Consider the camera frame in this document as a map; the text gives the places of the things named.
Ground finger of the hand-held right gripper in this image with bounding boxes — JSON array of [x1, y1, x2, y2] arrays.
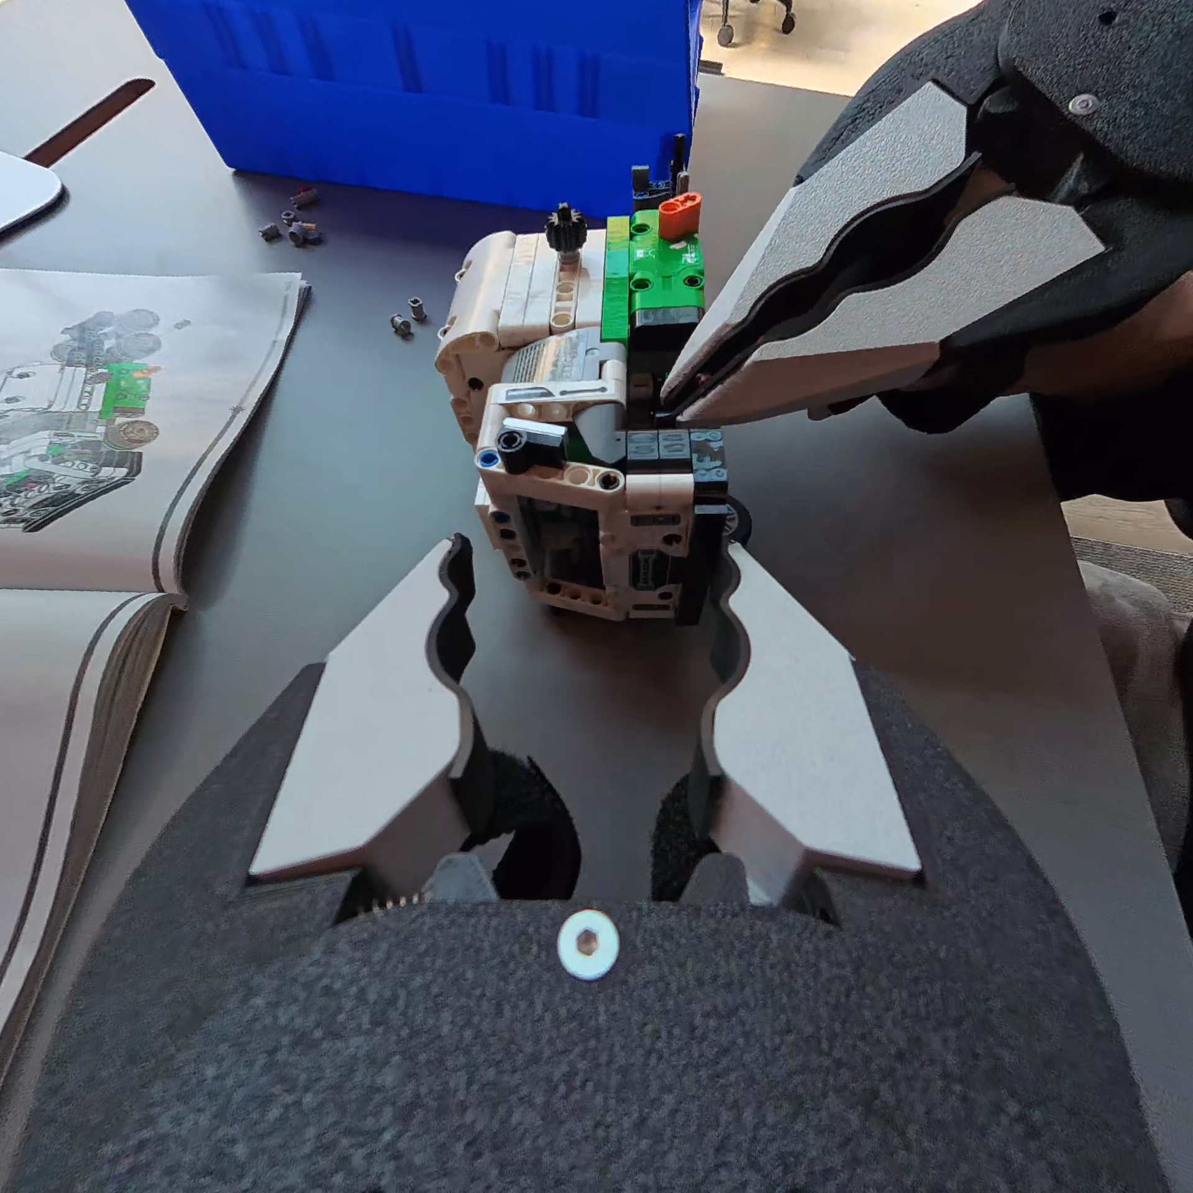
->
[[676, 192, 1108, 430], [660, 81, 989, 413]]

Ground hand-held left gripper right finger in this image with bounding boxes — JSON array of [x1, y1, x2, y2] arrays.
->
[[688, 540, 925, 907]]

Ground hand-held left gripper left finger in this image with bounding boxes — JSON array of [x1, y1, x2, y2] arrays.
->
[[247, 532, 497, 903]]

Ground white green lego truck model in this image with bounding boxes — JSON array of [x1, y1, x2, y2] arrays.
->
[[433, 141, 757, 626]]

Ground open lego instruction booklet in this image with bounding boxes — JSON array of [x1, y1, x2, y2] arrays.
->
[[0, 268, 313, 1060]]

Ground person's right hand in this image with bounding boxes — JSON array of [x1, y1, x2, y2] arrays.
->
[[1012, 270, 1193, 398]]

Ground black office chair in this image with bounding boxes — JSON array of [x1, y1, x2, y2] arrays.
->
[[713, 0, 803, 49]]

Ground blue plastic bin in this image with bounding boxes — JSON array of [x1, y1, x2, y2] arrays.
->
[[124, 0, 704, 219]]

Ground white document stand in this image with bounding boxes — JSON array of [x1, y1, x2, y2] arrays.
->
[[0, 152, 67, 245]]

